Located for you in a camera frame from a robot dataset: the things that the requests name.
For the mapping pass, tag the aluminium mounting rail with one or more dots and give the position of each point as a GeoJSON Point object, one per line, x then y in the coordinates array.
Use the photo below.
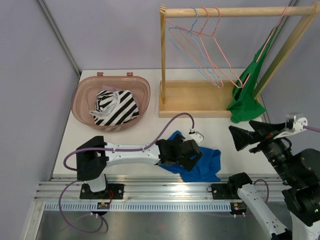
{"type": "Point", "coordinates": [154, 188]}

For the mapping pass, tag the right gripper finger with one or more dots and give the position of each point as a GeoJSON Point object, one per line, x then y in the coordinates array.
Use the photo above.
{"type": "Point", "coordinates": [242, 138]}
{"type": "Point", "coordinates": [263, 128]}

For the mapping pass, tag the white slotted cable duct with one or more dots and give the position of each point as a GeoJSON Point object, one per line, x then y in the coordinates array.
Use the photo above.
{"type": "Point", "coordinates": [119, 206]}

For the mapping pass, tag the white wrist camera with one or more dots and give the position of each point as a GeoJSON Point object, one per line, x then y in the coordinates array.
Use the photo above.
{"type": "Point", "coordinates": [294, 124]}
{"type": "Point", "coordinates": [196, 135]}

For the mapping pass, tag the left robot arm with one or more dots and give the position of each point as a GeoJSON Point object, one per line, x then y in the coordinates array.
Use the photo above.
{"type": "Point", "coordinates": [96, 155]}

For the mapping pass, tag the green tank top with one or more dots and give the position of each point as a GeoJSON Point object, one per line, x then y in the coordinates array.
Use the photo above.
{"type": "Point", "coordinates": [244, 107]}

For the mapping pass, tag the blue wire hanger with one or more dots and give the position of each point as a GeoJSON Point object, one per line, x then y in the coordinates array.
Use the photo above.
{"type": "Point", "coordinates": [189, 47]}

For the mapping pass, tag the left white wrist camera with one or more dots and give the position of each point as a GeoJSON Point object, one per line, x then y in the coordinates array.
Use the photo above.
{"type": "Point", "coordinates": [196, 135]}

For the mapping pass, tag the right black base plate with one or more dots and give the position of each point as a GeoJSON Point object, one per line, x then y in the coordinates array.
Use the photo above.
{"type": "Point", "coordinates": [220, 191]}

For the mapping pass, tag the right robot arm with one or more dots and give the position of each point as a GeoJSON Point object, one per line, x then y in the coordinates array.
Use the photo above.
{"type": "Point", "coordinates": [300, 173]}

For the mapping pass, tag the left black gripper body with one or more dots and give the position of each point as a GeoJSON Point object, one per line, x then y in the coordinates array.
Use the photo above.
{"type": "Point", "coordinates": [188, 163]}

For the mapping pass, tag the blue tank top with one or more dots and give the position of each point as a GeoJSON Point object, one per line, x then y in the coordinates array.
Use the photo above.
{"type": "Point", "coordinates": [204, 171]}

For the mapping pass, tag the pink plastic basin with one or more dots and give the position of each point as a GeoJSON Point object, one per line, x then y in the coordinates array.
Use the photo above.
{"type": "Point", "coordinates": [86, 91]}

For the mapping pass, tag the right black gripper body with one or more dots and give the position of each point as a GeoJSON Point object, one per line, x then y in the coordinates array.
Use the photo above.
{"type": "Point", "coordinates": [276, 150]}

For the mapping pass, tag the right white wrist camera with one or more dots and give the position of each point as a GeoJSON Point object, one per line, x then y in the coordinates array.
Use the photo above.
{"type": "Point", "coordinates": [294, 124]}

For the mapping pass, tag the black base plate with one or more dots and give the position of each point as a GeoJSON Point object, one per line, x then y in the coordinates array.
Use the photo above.
{"type": "Point", "coordinates": [114, 190]}
{"type": "Point", "coordinates": [220, 191]}

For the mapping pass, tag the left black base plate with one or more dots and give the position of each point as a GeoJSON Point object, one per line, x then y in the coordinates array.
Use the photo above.
{"type": "Point", "coordinates": [114, 190]}

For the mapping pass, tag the pink wire hanger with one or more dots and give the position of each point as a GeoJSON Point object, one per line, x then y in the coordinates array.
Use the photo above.
{"type": "Point", "coordinates": [194, 38]}
{"type": "Point", "coordinates": [213, 35]}
{"type": "Point", "coordinates": [253, 70]}

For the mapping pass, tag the wooden clothes rack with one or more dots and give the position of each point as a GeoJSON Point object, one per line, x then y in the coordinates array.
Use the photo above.
{"type": "Point", "coordinates": [200, 98]}

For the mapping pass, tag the black white striped tank top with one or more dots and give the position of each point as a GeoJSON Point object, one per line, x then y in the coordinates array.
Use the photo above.
{"type": "Point", "coordinates": [114, 108]}

